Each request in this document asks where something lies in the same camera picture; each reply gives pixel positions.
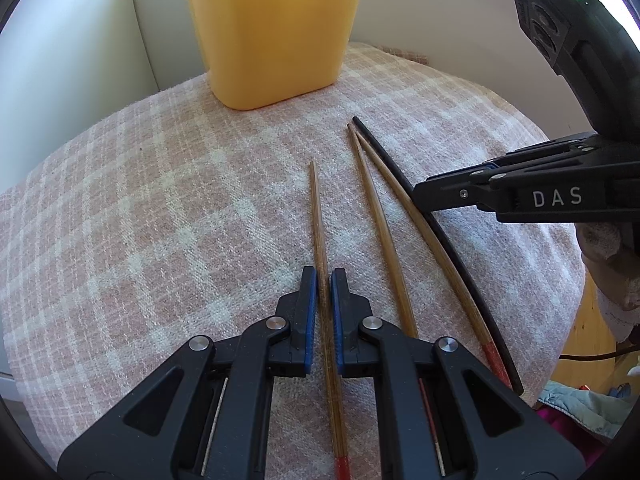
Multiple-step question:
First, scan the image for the wooden chopstick red end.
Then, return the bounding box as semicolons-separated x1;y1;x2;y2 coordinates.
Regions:
309;160;350;480

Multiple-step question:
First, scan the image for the wooden chopstick red tip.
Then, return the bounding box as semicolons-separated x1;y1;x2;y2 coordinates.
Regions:
347;124;523;394

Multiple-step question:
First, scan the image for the black chopstick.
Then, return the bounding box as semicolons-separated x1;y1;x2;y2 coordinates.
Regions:
350;116;524;394

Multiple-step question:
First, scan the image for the gloved right hand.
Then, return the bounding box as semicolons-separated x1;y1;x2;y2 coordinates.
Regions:
575;222;639;344

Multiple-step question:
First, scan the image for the pink checked cloth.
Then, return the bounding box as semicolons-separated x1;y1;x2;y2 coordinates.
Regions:
1;44;586;479

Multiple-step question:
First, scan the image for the yellow plastic utensil holder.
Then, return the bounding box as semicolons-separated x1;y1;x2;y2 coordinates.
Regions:
189;0;359;110

